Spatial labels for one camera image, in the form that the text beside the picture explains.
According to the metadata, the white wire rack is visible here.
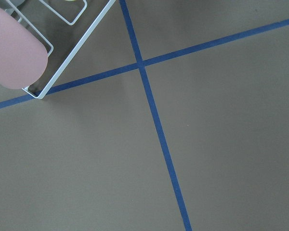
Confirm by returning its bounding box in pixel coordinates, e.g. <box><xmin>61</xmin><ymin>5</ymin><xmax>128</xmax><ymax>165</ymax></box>
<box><xmin>7</xmin><ymin>0</ymin><xmax>114</xmax><ymax>99</ymax></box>

